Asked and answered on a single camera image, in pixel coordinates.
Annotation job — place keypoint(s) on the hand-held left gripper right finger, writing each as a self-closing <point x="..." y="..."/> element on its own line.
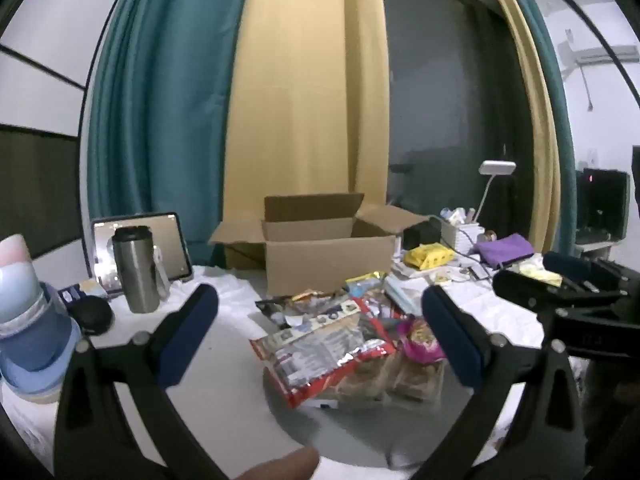
<point x="452" y="340"/>

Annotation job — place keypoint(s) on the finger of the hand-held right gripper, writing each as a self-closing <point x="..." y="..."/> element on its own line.
<point x="565" y="264"/>
<point x="520" y="287"/>

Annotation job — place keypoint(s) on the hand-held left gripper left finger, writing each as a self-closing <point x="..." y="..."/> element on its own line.
<point x="187" y="340"/>

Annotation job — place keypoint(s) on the brown cardboard box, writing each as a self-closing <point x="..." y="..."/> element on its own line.
<point x="320" y="265"/>

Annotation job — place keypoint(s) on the pale yellow packet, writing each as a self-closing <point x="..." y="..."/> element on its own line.
<point x="537" y="274"/>

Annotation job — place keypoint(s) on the pink snack packet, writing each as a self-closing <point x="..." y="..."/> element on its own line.
<point x="420" y="340"/>

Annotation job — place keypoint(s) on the purple cloth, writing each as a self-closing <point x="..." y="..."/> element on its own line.
<point x="502" y="249"/>

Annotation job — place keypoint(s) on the clear bread packet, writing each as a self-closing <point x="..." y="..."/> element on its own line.
<point x="355" y="382"/>
<point x="417" y="380"/>

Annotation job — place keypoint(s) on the brown round jar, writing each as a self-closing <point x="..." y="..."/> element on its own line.
<point x="490" y="236"/>

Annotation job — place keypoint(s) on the white tablecloth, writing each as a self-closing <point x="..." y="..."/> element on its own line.
<point x="225" y="290"/>

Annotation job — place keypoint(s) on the white printed paper sheets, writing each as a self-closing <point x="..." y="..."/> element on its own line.
<point x="450" y="275"/>

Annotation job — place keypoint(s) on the light blue flat pack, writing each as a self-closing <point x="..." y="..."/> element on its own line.
<point x="402" y="295"/>

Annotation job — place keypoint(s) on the black computer case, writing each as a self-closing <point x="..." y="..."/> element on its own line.
<point x="600" y="200"/>

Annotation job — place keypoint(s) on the white perforated organizer basket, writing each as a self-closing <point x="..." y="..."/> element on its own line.
<point x="462" y="237"/>

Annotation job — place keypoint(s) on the steel tumbler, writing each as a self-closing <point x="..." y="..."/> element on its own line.
<point x="135" y="280"/>

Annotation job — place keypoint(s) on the yellow wipes pack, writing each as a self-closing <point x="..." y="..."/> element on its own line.
<point x="430" y="256"/>

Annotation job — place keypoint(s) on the tablet screen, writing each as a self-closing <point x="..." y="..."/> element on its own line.
<point x="172" y="245"/>

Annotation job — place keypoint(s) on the black snack packet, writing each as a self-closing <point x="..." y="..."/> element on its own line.
<point x="280" y="307"/>

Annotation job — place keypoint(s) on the black round pouch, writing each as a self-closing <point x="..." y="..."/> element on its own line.
<point x="92" y="315"/>

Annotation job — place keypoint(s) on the blue yellow snack packet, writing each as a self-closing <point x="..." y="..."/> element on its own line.
<point x="365" y="281"/>

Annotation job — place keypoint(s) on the white desk lamp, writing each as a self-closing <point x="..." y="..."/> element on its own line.
<point x="497" y="167"/>

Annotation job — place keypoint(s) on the large red snack packet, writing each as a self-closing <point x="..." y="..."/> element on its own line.
<point x="310" y="355"/>

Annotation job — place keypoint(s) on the small dark blue box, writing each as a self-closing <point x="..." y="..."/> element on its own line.
<point x="70" y="295"/>

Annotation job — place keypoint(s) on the narrow teal curtain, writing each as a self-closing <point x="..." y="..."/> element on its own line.
<point x="564" y="135"/>

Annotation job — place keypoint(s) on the narrow yellow curtain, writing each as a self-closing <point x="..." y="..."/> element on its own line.
<point x="540" y="135"/>

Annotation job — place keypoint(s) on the pastel blue pink container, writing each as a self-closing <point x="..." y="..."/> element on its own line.
<point x="30" y="320"/>

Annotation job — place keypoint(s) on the white air conditioner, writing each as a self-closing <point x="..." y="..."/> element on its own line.
<point x="600" y="55"/>

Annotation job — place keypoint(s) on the dark glass window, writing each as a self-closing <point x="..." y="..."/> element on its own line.
<point x="440" y="85"/>

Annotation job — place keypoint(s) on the wide yellow curtain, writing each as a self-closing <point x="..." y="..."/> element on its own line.
<point x="300" y="85"/>

